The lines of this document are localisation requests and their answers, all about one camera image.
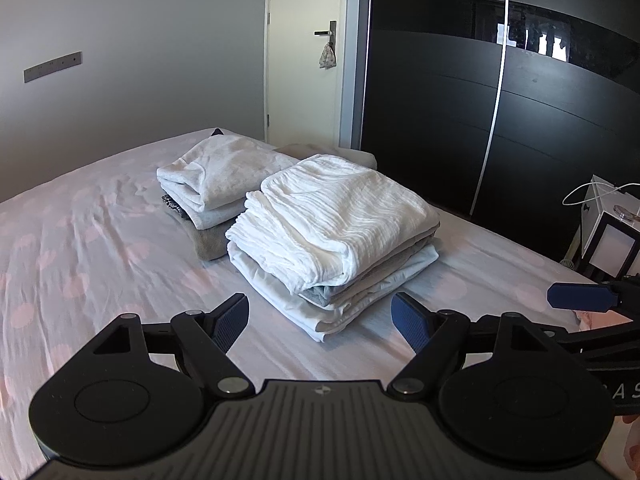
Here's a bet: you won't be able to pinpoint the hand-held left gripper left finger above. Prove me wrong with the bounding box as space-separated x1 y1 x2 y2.
90 293 256 401

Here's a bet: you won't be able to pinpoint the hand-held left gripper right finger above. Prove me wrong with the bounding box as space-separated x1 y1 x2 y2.
387 292 551 401

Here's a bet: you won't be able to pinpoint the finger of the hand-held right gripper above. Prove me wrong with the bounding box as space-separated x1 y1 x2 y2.
546 274 640 314
520 320 640 368

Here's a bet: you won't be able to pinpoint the white muslin pants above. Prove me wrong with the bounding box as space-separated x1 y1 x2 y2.
225 155 441 286

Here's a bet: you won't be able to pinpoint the folded white sheet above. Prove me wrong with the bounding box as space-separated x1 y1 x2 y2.
227 240 441 344

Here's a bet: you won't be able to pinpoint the folded light blue cloth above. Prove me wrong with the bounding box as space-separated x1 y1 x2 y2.
345 240 441 291

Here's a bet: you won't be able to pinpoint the black framed white box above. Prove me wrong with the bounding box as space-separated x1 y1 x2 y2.
582 205 640 283

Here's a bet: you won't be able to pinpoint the folded grey knit garment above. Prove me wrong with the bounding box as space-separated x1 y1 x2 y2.
299 284 353 309

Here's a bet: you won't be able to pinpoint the white paper bag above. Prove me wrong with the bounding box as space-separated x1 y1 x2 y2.
562 175 632 261

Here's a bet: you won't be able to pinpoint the folded pale grey garment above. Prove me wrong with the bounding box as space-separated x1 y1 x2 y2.
187 202 248 229

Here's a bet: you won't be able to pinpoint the folded dark patterned garment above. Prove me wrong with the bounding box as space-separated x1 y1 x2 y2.
161 194 193 221

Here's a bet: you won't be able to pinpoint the bed with pink dotted sheet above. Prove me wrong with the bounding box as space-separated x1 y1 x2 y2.
0 127 640 480

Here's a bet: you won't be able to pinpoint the folded white fleece garment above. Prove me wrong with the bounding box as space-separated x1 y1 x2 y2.
156 135 301 212

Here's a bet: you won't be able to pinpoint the black wardrobe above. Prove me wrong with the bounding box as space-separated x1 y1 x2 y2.
360 0 640 271

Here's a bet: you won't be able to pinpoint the white door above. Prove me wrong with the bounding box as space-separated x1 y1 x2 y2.
265 0 351 147

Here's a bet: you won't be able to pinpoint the grey wall switch panel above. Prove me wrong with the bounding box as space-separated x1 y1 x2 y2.
23 51 83 84

